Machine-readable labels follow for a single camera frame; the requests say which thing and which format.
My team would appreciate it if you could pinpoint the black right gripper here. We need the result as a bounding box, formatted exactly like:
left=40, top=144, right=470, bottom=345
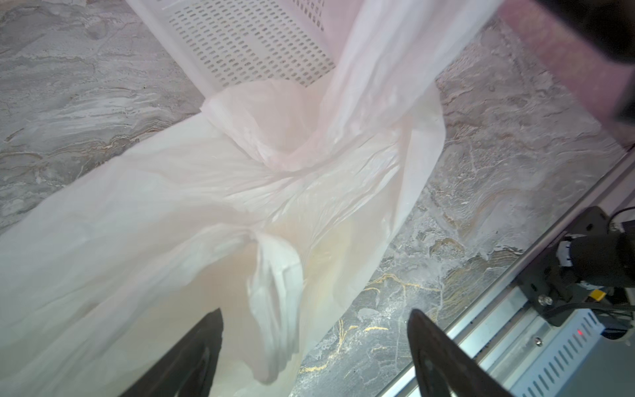
left=532, top=0, right=635, bottom=125

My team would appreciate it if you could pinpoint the white plastic bag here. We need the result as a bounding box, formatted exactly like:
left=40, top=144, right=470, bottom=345
left=1, top=1, right=499, bottom=396

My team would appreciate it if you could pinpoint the white vented control box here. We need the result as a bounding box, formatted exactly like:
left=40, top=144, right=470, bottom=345
left=491, top=309, right=633, bottom=396

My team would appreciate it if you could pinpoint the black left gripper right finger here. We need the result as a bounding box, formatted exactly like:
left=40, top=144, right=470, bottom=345
left=407, top=309, right=511, bottom=397

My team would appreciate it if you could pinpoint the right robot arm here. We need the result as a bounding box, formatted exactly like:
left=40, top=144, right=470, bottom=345
left=517, top=0, right=634, bottom=326

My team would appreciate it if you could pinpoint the white perforated plastic basket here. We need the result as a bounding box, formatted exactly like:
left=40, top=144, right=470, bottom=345
left=129, top=0, right=360, bottom=98

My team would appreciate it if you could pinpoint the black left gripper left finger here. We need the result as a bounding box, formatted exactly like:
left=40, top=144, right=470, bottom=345
left=122, top=309, right=223, bottom=397

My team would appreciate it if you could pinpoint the aluminium front rail frame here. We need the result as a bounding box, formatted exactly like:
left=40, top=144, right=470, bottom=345
left=376, top=148, right=635, bottom=397

